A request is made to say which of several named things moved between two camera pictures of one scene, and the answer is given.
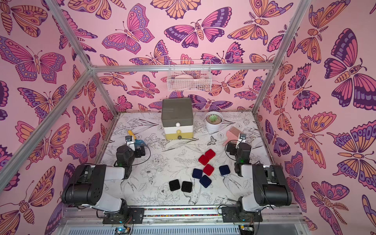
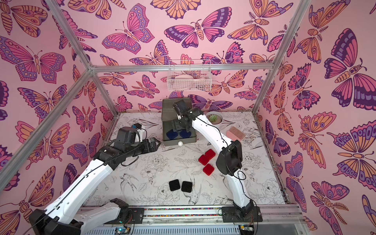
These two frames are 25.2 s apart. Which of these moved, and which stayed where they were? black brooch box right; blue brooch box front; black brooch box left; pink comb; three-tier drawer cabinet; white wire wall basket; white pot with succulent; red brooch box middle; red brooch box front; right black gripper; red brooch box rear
Moved: blue brooch box front; three-tier drawer cabinet; right black gripper
Stayed: red brooch box rear; red brooch box front; black brooch box left; white pot with succulent; pink comb; white wire wall basket; black brooch box right; red brooch box middle
